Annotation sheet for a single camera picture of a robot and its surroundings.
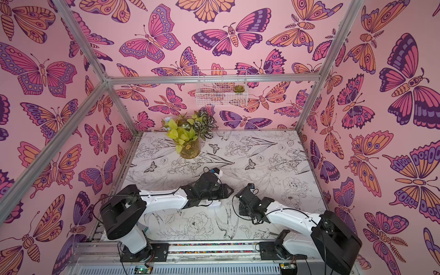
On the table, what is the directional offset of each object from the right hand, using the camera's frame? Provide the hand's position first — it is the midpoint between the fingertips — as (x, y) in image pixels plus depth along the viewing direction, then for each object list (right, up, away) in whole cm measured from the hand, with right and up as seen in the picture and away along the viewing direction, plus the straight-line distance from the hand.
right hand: (243, 206), depth 86 cm
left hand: (-4, +9, -4) cm, 10 cm away
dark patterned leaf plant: (-20, +42, +8) cm, 48 cm away
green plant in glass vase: (-34, +39, +9) cm, 53 cm away
